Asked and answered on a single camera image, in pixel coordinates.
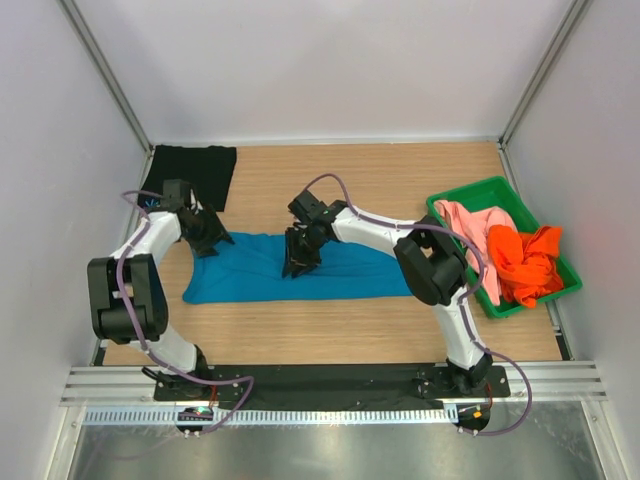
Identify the orange t shirt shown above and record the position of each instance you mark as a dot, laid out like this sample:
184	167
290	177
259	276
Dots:
526	263

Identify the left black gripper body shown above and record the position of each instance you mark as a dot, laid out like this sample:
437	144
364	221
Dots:
206	228

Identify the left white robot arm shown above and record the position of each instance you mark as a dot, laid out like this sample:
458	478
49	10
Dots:
127	300

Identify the pink t shirt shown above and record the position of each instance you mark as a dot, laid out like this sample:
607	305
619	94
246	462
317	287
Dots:
475	227

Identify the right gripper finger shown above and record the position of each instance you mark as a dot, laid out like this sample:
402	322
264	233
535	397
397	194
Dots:
297	269
288	255

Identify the aluminium frame rail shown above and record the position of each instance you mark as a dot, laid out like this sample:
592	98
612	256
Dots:
115	385

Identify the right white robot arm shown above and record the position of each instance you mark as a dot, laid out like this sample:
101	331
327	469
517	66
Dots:
433	268

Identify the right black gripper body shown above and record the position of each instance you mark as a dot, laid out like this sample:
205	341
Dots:
308	245

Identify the folded black t shirt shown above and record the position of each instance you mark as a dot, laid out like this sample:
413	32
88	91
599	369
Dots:
209	169

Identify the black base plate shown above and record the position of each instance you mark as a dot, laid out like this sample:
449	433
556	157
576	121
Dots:
366	387

